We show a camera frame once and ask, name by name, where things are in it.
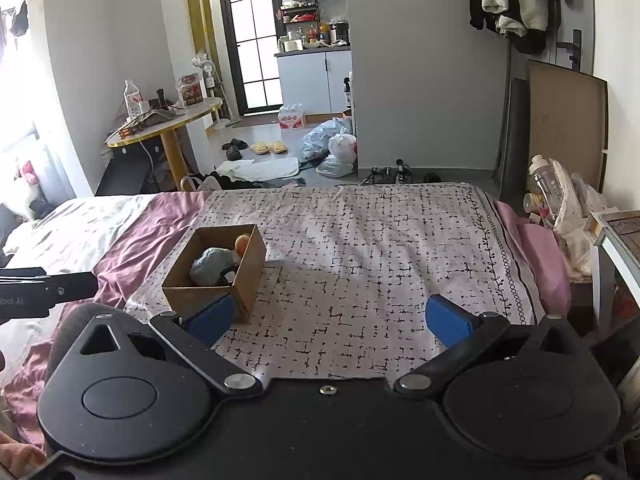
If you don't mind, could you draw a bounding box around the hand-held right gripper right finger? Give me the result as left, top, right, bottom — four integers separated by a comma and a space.
394, 293, 608, 399

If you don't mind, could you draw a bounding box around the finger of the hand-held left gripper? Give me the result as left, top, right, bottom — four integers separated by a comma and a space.
0, 267, 99, 306

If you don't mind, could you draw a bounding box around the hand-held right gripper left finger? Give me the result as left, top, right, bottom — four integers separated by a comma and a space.
47, 293, 264, 397

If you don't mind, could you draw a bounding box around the brown cardboard box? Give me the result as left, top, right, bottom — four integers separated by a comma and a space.
161, 224, 267, 325

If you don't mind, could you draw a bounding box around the cream blanket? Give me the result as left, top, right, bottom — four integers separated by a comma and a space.
0, 194, 157, 386

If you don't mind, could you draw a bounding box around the pink plush toy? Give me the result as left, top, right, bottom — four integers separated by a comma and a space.
15, 159, 38, 186

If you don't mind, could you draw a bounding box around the black low bench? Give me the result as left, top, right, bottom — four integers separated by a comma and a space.
94, 142, 173, 197

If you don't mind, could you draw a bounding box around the pink fleece clothing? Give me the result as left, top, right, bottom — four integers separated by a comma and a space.
0, 430, 48, 480

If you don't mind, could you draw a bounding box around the clear plastic bag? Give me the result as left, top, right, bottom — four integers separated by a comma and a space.
550, 159, 608, 276

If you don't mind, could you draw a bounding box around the white floor towel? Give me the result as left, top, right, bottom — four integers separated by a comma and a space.
216, 157, 300, 182

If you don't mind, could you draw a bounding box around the round wooden table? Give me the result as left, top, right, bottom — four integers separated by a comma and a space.
106, 96, 224, 191

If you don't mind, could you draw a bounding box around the large clear drinking bottle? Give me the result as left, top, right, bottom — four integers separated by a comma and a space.
529, 155, 563, 228

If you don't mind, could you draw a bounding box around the grey framed side table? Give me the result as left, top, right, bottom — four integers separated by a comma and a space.
582, 210, 640, 341

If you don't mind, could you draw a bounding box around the clear water bottle red label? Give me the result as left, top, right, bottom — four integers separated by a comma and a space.
123, 79, 143, 120

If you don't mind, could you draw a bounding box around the dark leaning board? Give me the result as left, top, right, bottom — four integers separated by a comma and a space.
494, 77, 530, 188

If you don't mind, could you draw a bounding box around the white red plastic bag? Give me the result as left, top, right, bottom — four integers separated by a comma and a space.
327, 127, 359, 163

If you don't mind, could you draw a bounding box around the bluish plastic bag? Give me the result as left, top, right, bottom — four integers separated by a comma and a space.
301, 117, 353, 162

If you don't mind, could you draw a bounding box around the shrink-wrapped water bottle pack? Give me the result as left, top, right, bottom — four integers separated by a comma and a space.
277, 104, 307, 130

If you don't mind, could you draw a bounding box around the red gift box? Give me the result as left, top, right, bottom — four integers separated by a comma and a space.
176, 74, 203, 108

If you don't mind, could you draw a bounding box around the large cardboard sheet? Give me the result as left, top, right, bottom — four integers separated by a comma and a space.
525, 59, 610, 193

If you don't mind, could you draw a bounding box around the white standing fan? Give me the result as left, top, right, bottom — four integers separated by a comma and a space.
192, 57, 231, 128

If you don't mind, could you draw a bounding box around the white kitchen base cabinet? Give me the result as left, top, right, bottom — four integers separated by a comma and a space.
276, 49, 353, 116

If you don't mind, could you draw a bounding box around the dark hanging garment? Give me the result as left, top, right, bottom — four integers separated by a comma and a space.
0, 1, 30, 38

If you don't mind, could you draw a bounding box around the black framed glass door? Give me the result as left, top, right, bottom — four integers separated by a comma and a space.
216, 0, 283, 117

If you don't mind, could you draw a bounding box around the yellow curtain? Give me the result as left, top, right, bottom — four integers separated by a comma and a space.
182, 0, 221, 61

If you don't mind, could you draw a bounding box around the black kitchen rack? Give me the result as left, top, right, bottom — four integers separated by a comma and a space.
279, 2, 321, 43

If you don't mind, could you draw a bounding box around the white black hanging jacket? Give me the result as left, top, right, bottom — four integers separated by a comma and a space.
495, 0, 563, 55

